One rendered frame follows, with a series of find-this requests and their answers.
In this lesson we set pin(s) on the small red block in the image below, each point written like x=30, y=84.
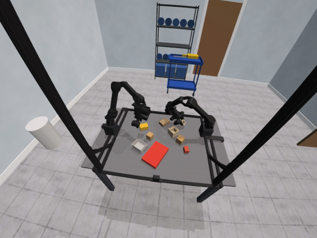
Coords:
x=186, y=149

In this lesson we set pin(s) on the yellow block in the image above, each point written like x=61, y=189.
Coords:
x=143, y=126

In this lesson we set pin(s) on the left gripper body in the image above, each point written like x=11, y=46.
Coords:
x=136, y=122

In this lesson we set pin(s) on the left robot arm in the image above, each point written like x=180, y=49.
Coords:
x=138, y=98

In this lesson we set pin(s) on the flat red board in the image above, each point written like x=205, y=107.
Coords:
x=155, y=154

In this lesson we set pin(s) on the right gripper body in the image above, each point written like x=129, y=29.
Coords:
x=177, y=116

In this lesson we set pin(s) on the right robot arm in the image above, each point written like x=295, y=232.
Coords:
x=192, y=104

